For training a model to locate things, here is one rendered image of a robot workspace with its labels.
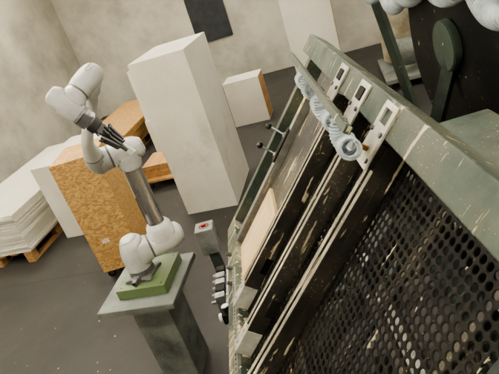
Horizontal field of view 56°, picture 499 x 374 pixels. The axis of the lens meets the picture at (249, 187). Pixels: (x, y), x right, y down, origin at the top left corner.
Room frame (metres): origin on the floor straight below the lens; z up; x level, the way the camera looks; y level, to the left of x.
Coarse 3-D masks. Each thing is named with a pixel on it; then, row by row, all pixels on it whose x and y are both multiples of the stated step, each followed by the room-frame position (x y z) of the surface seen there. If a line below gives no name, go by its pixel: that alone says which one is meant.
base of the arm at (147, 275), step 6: (156, 264) 2.53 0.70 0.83; (150, 270) 2.46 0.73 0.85; (156, 270) 2.49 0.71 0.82; (132, 276) 2.45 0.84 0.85; (138, 276) 2.43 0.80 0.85; (144, 276) 2.43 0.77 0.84; (150, 276) 2.42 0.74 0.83; (126, 282) 2.45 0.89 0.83; (132, 282) 2.40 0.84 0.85; (138, 282) 2.41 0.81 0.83
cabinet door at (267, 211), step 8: (272, 192) 2.24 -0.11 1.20; (264, 200) 2.27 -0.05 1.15; (272, 200) 2.14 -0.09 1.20; (264, 208) 2.22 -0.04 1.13; (272, 208) 2.08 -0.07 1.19; (256, 216) 2.28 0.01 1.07; (264, 216) 2.15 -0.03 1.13; (272, 216) 2.02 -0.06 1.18; (256, 224) 2.22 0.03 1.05; (264, 224) 2.08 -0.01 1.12; (248, 232) 2.29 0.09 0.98; (256, 232) 2.15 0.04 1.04; (264, 232) 2.01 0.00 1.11; (248, 240) 2.23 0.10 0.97; (256, 240) 2.09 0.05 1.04; (248, 248) 2.17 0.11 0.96; (256, 248) 2.02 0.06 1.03; (248, 256) 2.10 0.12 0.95; (248, 264) 2.03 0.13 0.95
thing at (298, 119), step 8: (304, 104) 2.32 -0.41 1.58; (296, 112) 2.37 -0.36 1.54; (304, 112) 2.32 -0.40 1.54; (296, 120) 2.33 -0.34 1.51; (296, 128) 2.33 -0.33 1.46; (288, 136) 2.33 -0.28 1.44; (288, 144) 2.33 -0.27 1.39; (280, 152) 2.34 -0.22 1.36; (280, 160) 2.34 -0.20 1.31; (272, 168) 2.35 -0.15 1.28; (272, 176) 2.35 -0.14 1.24; (264, 184) 2.35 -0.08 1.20; (264, 192) 2.35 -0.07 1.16; (256, 200) 2.36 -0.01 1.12; (256, 208) 2.36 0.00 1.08; (248, 216) 2.37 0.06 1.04; (248, 224) 2.37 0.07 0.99; (240, 232) 2.38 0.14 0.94; (240, 240) 2.37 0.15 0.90
